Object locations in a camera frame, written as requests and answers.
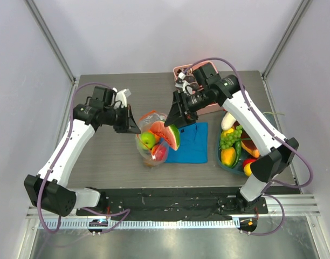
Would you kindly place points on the green apple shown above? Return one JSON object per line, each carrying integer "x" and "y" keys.
{"x": 147, "y": 140}

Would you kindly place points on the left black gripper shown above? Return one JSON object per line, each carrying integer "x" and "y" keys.
{"x": 129, "y": 122}

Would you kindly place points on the clear zip top bag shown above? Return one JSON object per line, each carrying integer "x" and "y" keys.
{"x": 144, "y": 124}

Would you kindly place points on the blue folded t-shirt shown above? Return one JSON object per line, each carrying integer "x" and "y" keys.
{"x": 193, "y": 147}

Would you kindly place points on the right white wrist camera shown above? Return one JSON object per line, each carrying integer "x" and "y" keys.
{"x": 183, "y": 85}

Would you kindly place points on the teal fruit basket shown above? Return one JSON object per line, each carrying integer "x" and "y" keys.
{"x": 235, "y": 149}

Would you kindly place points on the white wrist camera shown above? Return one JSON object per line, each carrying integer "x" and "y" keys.
{"x": 120, "y": 98}
{"x": 183, "y": 85}

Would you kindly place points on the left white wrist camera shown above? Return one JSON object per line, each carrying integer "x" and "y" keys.
{"x": 120, "y": 98}

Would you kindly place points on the yellow orange mango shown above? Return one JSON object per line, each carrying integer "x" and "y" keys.
{"x": 228, "y": 157}

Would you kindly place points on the red apple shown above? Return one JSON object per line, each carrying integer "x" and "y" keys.
{"x": 159, "y": 152}

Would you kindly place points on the white radish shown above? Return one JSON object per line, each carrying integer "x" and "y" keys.
{"x": 227, "y": 121}

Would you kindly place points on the green grapes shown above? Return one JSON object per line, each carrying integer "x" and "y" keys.
{"x": 230, "y": 136}

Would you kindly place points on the orange fruit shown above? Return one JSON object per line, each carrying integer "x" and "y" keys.
{"x": 155, "y": 135}

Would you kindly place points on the pink divided tray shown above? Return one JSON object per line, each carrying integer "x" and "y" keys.
{"x": 195, "y": 86}

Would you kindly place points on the watermelon slice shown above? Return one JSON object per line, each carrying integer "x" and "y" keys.
{"x": 170, "y": 133}

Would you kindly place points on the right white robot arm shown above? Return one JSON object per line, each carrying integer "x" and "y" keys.
{"x": 276, "y": 150}

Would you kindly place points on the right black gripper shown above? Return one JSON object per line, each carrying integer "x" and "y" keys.
{"x": 184, "y": 105}

